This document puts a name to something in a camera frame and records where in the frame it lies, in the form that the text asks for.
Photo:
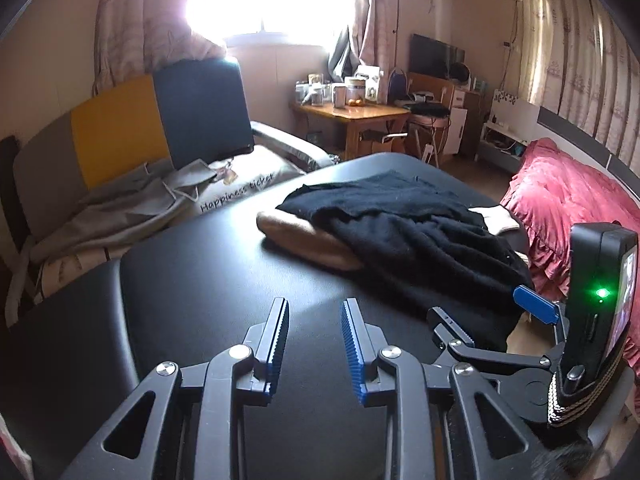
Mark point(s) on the dark blue bag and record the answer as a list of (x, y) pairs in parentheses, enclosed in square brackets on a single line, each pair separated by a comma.
[(396, 85)]

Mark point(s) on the white bed headboard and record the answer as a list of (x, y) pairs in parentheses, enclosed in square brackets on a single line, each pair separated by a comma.
[(575, 130)]

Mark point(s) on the striped beige curtain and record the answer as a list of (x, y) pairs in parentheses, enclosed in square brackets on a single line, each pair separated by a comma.
[(575, 60)]

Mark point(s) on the beige garment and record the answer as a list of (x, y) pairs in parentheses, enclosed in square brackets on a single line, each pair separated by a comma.
[(300, 240)]

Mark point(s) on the pink curtain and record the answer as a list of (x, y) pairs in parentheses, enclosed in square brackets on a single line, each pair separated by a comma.
[(375, 20), (145, 20)]

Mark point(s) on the black upright panel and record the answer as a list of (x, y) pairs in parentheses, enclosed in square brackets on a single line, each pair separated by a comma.
[(10, 195)]

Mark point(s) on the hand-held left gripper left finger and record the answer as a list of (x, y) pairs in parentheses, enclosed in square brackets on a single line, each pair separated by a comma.
[(279, 345)]

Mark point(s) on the white carton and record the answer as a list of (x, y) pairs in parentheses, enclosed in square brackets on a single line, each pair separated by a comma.
[(372, 82)]

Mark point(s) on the glass jar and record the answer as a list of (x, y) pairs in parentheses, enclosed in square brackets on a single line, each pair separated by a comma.
[(355, 92)]

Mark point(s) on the red bedspread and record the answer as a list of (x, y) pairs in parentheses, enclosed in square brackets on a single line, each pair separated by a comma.
[(560, 190)]

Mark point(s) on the grey hanging cloth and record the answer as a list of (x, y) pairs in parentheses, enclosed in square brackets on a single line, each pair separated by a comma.
[(339, 55)]

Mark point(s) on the grey yellow blue cushion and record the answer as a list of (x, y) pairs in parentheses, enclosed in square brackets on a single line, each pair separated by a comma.
[(120, 130)]

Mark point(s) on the black knit sweater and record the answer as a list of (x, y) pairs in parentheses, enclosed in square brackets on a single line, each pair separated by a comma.
[(400, 220)]

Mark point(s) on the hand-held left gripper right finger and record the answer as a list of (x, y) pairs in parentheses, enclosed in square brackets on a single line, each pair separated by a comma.
[(351, 350)]

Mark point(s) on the wooden desk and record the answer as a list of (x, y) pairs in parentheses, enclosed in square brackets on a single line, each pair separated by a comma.
[(360, 112)]

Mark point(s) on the person's right forearm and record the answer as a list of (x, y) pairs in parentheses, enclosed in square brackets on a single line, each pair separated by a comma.
[(565, 462)]

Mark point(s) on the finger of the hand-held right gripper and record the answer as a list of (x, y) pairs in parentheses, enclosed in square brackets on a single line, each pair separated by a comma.
[(452, 332), (535, 304)]

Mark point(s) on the white cabinet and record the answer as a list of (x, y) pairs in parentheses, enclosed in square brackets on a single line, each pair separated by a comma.
[(457, 130)]

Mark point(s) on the white bedside shelf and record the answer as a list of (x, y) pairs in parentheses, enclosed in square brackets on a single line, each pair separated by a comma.
[(505, 105)]

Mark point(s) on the wooden chair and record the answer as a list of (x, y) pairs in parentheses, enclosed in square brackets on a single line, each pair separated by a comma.
[(430, 90)]

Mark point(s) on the black television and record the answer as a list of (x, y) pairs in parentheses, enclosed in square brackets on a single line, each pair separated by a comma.
[(430, 57)]

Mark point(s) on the cardboard box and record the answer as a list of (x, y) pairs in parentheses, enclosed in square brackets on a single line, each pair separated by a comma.
[(380, 144)]

